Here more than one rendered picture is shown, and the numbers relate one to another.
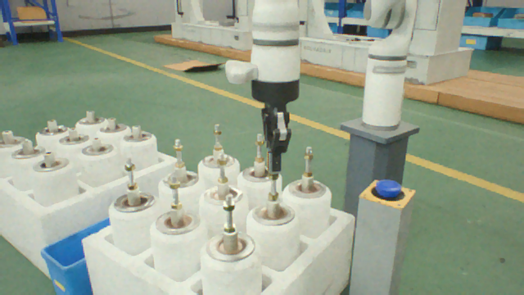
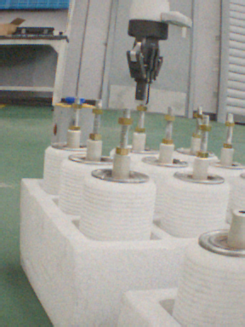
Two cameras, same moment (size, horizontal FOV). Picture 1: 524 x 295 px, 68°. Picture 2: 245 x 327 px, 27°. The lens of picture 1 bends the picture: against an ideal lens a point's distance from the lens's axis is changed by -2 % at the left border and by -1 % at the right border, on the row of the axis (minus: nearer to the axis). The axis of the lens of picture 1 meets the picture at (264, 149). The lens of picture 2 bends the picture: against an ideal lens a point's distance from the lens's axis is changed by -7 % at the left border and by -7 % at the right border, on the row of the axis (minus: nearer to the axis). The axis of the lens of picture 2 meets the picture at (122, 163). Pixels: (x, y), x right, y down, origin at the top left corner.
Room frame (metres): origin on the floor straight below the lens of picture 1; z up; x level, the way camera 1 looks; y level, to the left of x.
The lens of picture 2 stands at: (1.42, 0.49, 0.38)
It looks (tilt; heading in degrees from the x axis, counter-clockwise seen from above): 9 degrees down; 213
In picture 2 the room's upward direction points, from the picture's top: 6 degrees clockwise
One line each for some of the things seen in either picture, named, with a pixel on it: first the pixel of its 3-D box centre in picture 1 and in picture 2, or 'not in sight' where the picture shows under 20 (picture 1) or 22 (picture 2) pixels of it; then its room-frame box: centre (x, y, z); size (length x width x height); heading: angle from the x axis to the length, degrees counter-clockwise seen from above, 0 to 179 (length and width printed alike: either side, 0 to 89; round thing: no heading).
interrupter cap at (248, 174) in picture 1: (259, 174); (93, 160); (0.77, 0.01, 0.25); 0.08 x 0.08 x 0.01
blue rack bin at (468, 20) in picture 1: (485, 16); not in sight; (5.00, -2.68, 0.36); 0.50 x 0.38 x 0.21; 128
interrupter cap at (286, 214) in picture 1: (273, 214); (137, 150); (0.61, -0.02, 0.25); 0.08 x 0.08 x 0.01
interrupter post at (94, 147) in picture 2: (259, 169); (94, 151); (0.77, 0.01, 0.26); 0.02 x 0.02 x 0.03
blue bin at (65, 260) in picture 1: (119, 249); not in sight; (0.76, 0.34, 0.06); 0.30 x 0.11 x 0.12; 143
